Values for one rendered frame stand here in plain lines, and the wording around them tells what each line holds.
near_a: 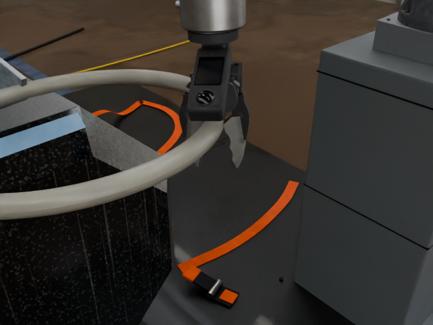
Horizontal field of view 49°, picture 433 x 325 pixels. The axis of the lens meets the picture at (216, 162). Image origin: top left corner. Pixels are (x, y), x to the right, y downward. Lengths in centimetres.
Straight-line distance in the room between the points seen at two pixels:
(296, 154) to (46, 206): 200
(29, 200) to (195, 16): 31
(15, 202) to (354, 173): 97
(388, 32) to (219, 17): 72
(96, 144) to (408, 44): 78
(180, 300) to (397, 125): 91
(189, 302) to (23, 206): 114
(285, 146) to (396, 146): 135
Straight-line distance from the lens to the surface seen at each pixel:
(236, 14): 65
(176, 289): 170
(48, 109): 110
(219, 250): 182
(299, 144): 256
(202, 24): 64
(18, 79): 98
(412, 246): 135
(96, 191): 56
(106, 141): 111
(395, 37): 129
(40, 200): 56
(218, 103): 60
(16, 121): 107
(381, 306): 154
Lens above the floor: 125
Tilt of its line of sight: 32 degrees down
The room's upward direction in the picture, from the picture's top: straight up
